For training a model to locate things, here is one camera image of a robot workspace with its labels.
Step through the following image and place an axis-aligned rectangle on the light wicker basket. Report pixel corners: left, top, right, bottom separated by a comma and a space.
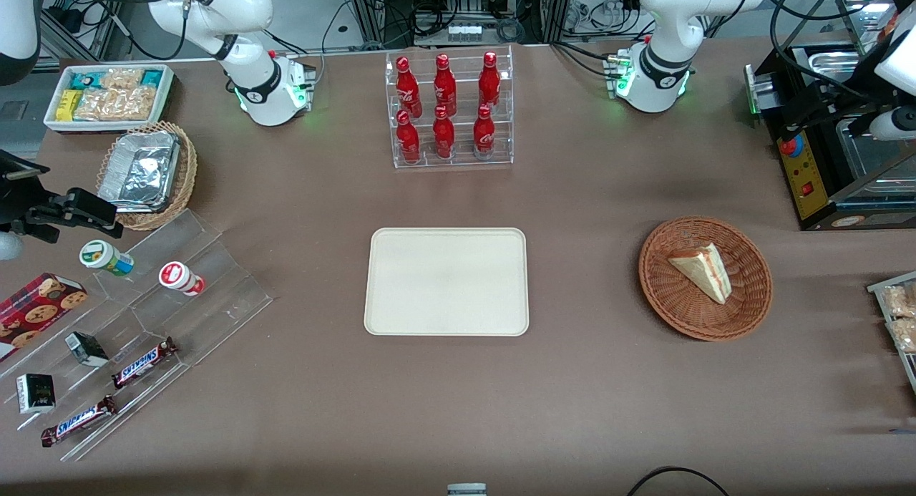
95, 121, 198, 231

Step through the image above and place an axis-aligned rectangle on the beige plastic tray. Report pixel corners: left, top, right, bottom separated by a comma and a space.
364, 228, 530, 337

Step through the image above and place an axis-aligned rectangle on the small black box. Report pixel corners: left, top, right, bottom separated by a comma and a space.
64, 331, 109, 368

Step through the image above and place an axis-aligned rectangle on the green label yogurt cup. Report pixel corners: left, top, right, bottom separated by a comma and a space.
79, 240, 135, 277

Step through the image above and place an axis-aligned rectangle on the red tartan cookie box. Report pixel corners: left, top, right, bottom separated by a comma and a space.
0, 272, 88, 362

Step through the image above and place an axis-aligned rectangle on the white rectangular snack bin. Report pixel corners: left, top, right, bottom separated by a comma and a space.
43, 64, 175, 134

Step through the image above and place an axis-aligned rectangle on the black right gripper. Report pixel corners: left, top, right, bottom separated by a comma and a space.
11, 188, 125, 243

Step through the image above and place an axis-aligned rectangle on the black hot food display case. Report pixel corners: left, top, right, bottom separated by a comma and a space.
744, 0, 916, 232

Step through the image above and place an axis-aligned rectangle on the black floor cable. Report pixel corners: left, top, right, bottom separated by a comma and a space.
626, 466, 731, 496

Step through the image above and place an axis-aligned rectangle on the brown snickers bar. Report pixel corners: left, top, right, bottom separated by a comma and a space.
40, 395, 117, 448
111, 336, 178, 389

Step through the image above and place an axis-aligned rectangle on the aluminium foil container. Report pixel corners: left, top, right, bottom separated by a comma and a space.
98, 131, 181, 213

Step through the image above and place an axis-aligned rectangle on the red label yogurt cup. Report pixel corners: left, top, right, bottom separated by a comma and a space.
158, 261, 206, 297

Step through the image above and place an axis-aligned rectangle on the black and white box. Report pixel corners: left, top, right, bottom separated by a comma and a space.
16, 373, 57, 415

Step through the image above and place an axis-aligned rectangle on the clear acrylic stepped stand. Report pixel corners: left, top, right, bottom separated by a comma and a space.
0, 208, 274, 462

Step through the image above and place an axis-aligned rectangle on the triangular sandwich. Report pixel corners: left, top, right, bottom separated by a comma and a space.
668, 242, 733, 305

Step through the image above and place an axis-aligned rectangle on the brown round wicker basket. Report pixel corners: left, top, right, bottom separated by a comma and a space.
638, 217, 774, 341

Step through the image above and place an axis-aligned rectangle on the red cola bottle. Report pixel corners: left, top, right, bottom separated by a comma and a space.
478, 51, 502, 111
432, 106, 457, 160
434, 53, 458, 117
396, 56, 422, 118
472, 104, 497, 160
396, 110, 422, 165

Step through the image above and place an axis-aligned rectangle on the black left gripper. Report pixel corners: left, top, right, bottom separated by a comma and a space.
780, 79, 887, 143

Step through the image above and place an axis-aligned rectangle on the clear rice cracker pack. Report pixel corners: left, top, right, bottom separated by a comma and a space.
100, 67, 145, 91
74, 87, 159, 122

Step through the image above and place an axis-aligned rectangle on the clear acrylic bottle rack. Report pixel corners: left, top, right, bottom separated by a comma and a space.
385, 45, 515, 170

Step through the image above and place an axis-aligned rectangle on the clear fried snack pack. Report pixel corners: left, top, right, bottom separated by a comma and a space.
882, 285, 916, 318
887, 318, 916, 354

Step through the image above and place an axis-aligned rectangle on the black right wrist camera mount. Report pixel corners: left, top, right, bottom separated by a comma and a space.
0, 149, 52, 205

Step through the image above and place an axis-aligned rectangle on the grey metal snack tray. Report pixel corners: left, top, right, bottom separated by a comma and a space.
867, 271, 916, 397

